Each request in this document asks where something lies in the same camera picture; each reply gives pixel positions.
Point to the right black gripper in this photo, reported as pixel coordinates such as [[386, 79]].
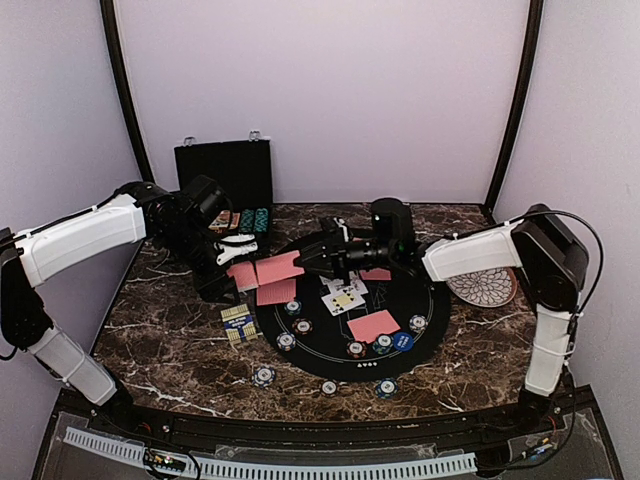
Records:
[[336, 256]]

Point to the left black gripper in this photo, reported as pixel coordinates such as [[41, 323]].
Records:
[[215, 284]]

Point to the face-up jack community card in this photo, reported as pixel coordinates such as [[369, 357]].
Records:
[[355, 283]]

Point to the burn card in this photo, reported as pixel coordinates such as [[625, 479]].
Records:
[[376, 274]]

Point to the face-up four clubs card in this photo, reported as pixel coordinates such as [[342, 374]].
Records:
[[342, 302]]

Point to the dealt card player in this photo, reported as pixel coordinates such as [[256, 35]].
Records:
[[367, 328], [279, 292]]

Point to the brown chip mat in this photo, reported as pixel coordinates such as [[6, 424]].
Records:
[[302, 326], [356, 349]]

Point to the dealt card front player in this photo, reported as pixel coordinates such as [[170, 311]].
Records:
[[367, 328]]

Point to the red-backed card deck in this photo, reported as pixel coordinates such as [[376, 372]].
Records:
[[244, 276]]

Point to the brown chip front mat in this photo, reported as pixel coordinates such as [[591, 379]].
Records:
[[356, 349]]

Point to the blue chip mat edge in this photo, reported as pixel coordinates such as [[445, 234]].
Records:
[[286, 341]]

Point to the blue chip mat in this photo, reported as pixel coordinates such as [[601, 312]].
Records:
[[418, 323]]

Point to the brown white chip stack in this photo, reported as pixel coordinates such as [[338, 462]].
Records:
[[329, 388]]

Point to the blue white chip stack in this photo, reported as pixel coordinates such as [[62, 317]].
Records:
[[264, 376]]

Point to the blue green chip stack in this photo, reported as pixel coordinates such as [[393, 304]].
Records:
[[386, 388]]

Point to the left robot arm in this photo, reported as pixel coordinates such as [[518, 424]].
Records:
[[44, 266]]

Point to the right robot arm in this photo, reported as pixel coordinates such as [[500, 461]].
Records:
[[547, 257]]

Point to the card deck in case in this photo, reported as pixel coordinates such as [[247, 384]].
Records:
[[225, 221]]

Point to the green chip row left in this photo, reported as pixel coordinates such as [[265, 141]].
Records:
[[246, 222]]

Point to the green chip row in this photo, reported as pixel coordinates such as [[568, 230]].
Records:
[[246, 222], [261, 221]]

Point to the green chip row right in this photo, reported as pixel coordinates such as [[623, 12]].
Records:
[[261, 221]]

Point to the round black poker mat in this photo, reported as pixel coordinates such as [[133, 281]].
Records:
[[323, 352]]

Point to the black poker chip case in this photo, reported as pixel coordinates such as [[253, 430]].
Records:
[[242, 168]]

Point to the blue round blind button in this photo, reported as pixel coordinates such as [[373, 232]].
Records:
[[403, 341]]

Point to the gold card box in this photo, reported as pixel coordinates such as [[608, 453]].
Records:
[[239, 324]]

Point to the white floral patterned plate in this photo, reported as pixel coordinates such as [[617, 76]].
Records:
[[491, 288]]

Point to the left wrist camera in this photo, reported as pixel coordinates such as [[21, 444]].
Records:
[[205, 200]]

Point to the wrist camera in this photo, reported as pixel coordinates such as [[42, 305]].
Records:
[[391, 223], [205, 200]]

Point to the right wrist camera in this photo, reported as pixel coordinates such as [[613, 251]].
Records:
[[391, 223]]

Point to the white slotted cable duct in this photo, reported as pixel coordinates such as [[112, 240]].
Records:
[[262, 463]]

